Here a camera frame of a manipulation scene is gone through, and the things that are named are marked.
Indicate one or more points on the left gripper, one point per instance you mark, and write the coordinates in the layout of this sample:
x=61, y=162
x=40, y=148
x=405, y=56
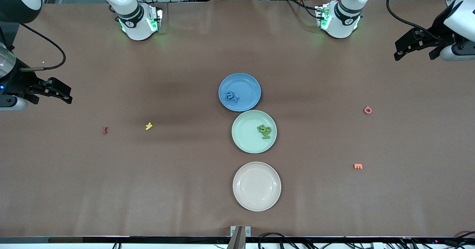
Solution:
x=441, y=31

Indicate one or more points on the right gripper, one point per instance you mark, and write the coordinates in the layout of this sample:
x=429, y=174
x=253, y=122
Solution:
x=15, y=82

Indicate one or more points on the green lowercase letter u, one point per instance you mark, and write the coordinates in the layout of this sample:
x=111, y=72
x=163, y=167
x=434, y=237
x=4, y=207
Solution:
x=262, y=128

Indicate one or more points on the blue letter M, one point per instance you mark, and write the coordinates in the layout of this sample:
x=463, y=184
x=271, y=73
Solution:
x=231, y=94

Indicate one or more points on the blue letter X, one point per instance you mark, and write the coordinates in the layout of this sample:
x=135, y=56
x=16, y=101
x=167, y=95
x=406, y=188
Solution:
x=236, y=100

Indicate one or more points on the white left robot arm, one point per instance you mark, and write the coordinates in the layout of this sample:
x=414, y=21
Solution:
x=343, y=19

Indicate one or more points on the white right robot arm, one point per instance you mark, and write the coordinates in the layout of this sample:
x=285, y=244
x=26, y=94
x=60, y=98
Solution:
x=135, y=19

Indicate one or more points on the pink letter G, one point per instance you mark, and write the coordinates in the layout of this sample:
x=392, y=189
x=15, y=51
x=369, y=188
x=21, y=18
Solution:
x=367, y=110

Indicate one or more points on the yellow letter K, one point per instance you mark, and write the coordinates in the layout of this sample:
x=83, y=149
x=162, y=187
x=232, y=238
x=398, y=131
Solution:
x=148, y=126

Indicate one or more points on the orange letter E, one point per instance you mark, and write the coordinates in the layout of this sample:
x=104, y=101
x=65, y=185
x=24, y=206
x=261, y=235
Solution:
x=358, y=166

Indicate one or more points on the blue plate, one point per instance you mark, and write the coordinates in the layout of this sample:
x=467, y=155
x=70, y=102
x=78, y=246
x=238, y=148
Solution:
x=246, y=85

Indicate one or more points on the green plate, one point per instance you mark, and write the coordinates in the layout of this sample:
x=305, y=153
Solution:
x=245, y=134

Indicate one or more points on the beige plate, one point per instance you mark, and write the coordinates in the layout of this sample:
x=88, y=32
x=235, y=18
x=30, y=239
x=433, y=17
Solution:
x=256, y=186

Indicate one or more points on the grey metal post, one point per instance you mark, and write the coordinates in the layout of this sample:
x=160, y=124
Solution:
x=237, y=239

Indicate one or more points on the metal table bracket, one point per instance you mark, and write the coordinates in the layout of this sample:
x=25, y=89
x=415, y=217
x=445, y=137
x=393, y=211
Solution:
x=248, y=230

